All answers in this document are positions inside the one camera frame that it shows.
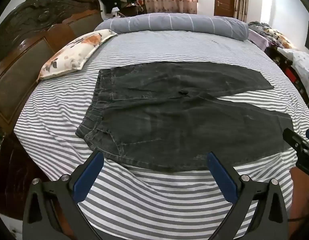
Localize red and black object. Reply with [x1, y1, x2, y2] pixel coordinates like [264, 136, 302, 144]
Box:
[285, 66, 303, 87]

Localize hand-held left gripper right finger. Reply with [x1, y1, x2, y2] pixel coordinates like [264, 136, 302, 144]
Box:
[207, 152, 288, 240]

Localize brown patterned curtain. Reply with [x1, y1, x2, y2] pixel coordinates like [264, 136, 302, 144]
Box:
[234, 0, 249, 22]

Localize floral pillow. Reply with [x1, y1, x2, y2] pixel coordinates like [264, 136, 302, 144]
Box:
[36, 29, 118, 82]

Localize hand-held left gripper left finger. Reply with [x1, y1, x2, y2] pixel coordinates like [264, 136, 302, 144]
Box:
[22, 152, 105, 240]

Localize grey rolled duvet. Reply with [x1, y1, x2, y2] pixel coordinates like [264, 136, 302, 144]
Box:
[94, 12, 249, 40]

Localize pile of colourful clothes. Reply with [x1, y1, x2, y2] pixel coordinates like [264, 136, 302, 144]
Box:
[248, 21, 299, 51]

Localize dark grey denim pants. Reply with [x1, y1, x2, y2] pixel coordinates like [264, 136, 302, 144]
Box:
[76, 61, 294, 173]

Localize bed with striped sheet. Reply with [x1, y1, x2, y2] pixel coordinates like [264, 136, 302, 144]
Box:
[14, 30, 309, 240]

